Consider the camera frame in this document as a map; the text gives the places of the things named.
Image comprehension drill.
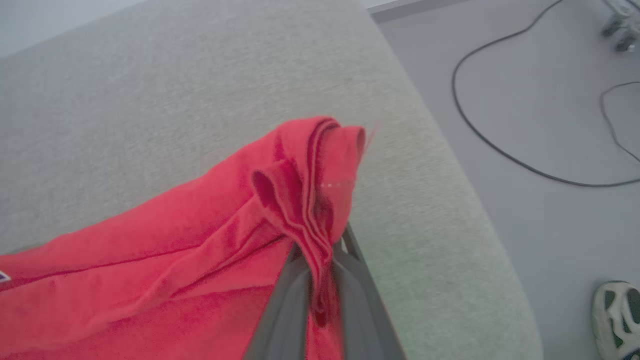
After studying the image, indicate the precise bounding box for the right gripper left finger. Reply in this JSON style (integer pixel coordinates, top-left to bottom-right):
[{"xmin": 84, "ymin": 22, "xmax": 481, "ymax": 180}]
[{"xmin": 242, "ymin": 244, "xmax": 315, "ymax": 360}]

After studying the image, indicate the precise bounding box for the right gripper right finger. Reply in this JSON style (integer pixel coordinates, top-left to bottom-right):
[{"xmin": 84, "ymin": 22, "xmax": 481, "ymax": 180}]
[{"xmin": 330, "ymin": 222, "xmax": 407, "ymax": 360}]

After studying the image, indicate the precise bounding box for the red basketball jersey white trim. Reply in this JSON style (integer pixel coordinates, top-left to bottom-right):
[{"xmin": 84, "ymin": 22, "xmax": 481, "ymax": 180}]
[{"xmin": 0, "ymin": 116, "xmax": 367, "ymax": 360}]

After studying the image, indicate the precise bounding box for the white and green shoe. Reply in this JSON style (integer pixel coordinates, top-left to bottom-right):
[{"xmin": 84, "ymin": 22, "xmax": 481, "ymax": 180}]
[{"xmin": 591, "ymin": 281, "xmax": 640, "ymax": 360}]

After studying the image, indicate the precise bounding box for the long black floor cable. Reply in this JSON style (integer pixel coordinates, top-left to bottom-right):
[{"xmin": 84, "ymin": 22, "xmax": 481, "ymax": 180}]
[{"xmin": 451, "ymin": 0, "xmax": 640, "ymax": 189}]

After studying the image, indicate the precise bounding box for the short black floor cable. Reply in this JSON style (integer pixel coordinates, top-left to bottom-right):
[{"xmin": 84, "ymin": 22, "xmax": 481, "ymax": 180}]
[{"xmin": 600, "ymin": 81, "xmax": 640, "ymax": 164}]

